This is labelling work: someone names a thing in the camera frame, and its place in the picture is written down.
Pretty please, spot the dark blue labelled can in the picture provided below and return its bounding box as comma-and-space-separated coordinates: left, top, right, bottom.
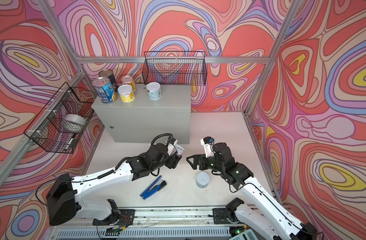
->
99, 70, 118, 91

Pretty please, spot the aluminium front rail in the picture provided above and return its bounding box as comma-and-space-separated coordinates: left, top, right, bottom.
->
45, 206, 249, 240

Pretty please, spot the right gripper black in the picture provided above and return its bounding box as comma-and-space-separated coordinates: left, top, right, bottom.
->
186, 153, 225, 173

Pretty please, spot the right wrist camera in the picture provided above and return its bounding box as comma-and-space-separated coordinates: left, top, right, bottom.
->
200, 137, 215, 158

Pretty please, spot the black wire basket back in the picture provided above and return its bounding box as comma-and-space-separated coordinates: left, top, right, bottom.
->
142, 51, 208, 86

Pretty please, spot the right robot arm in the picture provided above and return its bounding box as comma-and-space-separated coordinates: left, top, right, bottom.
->
186, 140, 318, 240

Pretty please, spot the small gold can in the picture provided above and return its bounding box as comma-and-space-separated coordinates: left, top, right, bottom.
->
121, 75, 136, 92

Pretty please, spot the white device corner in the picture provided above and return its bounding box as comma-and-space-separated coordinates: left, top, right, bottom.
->
229, 229, 258, 240

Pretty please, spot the blue black stapler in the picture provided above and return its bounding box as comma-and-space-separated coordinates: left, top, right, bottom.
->
140, 176, 167, 200

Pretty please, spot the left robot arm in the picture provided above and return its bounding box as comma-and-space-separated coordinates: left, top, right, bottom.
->
46, 134, 185, 226

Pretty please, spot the grey metal cabinet box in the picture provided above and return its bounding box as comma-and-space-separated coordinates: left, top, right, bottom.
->
92, 84, 191, 144

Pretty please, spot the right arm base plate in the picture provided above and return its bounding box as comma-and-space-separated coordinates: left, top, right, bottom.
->
209, 208, 242, 225

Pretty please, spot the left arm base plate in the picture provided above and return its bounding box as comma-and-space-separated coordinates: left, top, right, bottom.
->
93, 209, 135, 227

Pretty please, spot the black wire basket left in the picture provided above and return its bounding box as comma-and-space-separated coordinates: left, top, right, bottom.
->
24, 83, 97, 154

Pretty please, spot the white lid can back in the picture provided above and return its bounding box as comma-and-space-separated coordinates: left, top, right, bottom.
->
118, 85, 135, 103

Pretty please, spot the light blue labelled can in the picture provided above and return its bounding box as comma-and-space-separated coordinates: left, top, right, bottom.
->
92, 77, 117, 104

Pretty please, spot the white tape roll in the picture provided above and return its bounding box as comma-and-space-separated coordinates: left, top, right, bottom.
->
61, 114, 86, 134

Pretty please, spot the white lid can front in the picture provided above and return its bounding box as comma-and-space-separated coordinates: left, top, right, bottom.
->
146, 82, 162, 100

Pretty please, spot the black wire basket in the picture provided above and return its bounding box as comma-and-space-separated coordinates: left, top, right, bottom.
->
142, 51, 208, 86
24, 83, 97, 154

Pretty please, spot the white lid can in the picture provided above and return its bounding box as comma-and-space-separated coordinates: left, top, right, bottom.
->
146, 82, 162, 100
196, 172, 210, 189
118, 85, 135, 103

